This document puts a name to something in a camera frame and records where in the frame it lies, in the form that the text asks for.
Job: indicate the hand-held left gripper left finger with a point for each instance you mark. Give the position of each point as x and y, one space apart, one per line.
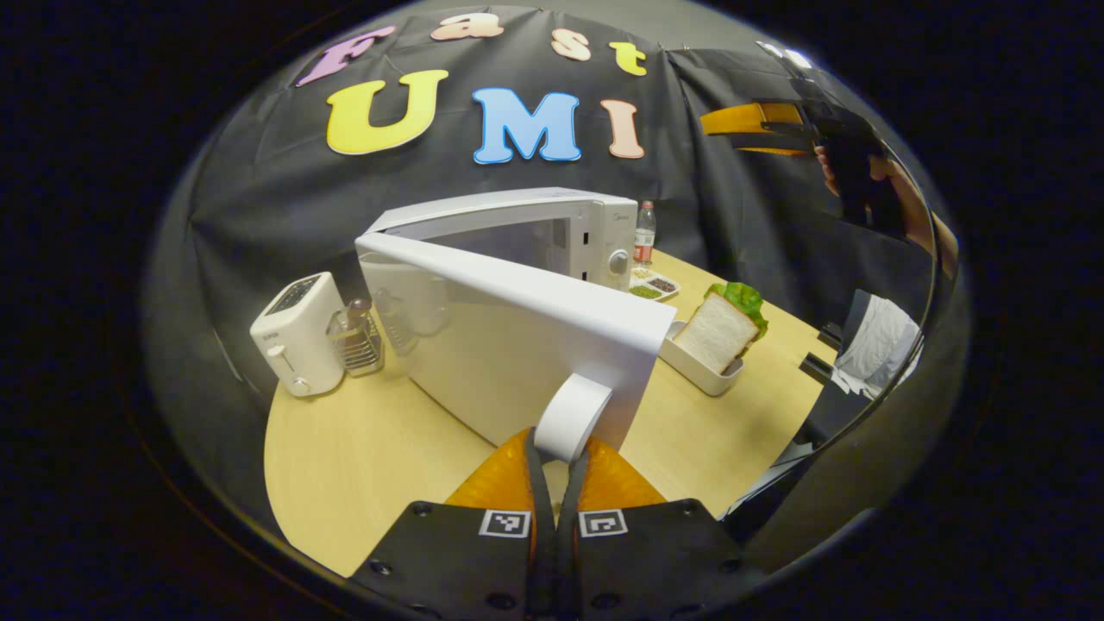
542 561

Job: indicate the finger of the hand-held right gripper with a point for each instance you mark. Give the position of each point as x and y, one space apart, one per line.
785 145
742 119

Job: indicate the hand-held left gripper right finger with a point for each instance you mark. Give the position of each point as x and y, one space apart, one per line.
567 561

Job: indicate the lettuce sandwich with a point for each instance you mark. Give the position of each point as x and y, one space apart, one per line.
716 332

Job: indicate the white microwave oven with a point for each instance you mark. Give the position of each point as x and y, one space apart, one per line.
517 336

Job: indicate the small ceiling light panel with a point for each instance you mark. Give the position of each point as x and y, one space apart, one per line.
785 54

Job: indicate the clear bottle with red label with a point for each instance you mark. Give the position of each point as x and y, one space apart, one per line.
645 237

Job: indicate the white crumpled cloth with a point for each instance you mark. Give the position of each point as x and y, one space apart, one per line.
880 341

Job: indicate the white divided snack dish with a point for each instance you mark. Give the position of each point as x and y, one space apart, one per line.
654 285

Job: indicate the white rectangular tray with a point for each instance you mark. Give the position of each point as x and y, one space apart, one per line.
699 375

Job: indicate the white toaster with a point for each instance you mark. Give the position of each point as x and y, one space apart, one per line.
297 336

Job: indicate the black backdrop cloth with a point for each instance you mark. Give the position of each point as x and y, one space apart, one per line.
259 198

